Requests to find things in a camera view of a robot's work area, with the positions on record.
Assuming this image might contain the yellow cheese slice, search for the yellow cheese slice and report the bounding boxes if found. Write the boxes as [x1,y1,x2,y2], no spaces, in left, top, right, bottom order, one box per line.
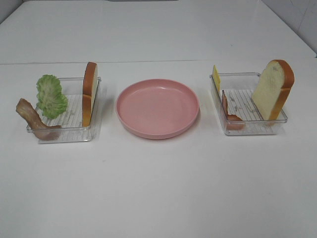
[212,65,221,93]

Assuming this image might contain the bacon strip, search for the bacon strip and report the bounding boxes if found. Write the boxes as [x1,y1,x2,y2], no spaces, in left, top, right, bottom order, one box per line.
[16,98,61,141]
[222,90,245,130]

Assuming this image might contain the bread slice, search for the bread slice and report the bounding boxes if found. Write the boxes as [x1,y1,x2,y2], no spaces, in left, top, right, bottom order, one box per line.
[251,59,295,120]
[82,62,98,127]

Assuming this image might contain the green lettuce leaf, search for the green lettuce leaf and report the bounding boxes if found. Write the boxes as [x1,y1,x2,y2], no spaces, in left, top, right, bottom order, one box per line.
[36,74,68,119]

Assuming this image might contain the pink round plate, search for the pink round plate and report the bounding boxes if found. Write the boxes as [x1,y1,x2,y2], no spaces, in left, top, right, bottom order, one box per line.
[116,79,200,139]

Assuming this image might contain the right clear plastic tray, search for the right clear plastic tray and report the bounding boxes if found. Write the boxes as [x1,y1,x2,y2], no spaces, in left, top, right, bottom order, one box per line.
[210,72,288,136]

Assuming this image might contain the clear plastic tray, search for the clear plastic tray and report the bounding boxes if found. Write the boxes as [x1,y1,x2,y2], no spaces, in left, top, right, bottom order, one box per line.
[210,72,288,136]
[26,76,102,144]

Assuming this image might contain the left clear plastic tray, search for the left clear plastic tray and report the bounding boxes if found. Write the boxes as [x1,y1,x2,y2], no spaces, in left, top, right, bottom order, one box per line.
[26,76,102,144]

